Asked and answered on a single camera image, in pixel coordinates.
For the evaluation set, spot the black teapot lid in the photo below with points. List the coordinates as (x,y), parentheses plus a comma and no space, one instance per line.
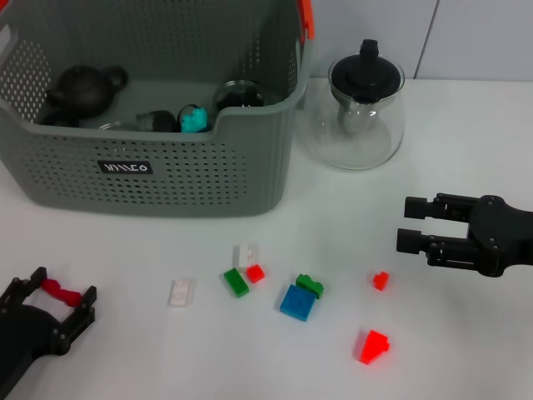
(366,77)

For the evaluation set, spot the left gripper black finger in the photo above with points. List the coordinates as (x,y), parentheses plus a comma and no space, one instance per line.
(79,318)
(23,285)

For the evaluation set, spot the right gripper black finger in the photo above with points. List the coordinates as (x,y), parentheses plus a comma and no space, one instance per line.
(437,248)
(437,208)

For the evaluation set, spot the black clay teapot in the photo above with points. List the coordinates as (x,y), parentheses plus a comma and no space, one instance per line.
(83,89)

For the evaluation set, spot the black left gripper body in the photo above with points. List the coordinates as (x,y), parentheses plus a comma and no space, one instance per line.
(21,341)

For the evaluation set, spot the white plate brick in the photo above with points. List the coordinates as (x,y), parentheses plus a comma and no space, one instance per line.
(181,293)

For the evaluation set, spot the clear glass teapot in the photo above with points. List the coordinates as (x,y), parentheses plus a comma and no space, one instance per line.
(358,150)

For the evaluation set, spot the dark green studded brick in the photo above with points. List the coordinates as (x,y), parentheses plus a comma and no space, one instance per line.
(310,285)

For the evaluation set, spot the grey-green perforated storage bin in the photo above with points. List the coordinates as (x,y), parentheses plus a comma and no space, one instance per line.
(166,183)

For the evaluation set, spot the blue square brick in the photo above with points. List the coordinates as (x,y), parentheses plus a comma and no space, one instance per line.
(296,303)

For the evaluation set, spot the teal brick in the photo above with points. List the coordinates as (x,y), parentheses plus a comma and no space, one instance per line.
(193,121)

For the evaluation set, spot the steel tea strainer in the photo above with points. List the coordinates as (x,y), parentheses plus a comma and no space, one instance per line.
(354,118)

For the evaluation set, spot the small red brick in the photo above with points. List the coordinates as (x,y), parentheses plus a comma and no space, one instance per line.
(381,280)
(255,273)

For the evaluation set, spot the dark red curved brick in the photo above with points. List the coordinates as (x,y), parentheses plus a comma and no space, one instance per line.
(60,291)

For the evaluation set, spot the red slope brick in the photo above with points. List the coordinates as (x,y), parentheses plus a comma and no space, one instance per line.
(372,348)

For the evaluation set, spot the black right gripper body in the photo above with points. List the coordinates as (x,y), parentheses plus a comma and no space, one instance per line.
(497,233)

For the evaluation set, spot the white tall brick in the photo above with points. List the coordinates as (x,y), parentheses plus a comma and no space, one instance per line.
(245,255)

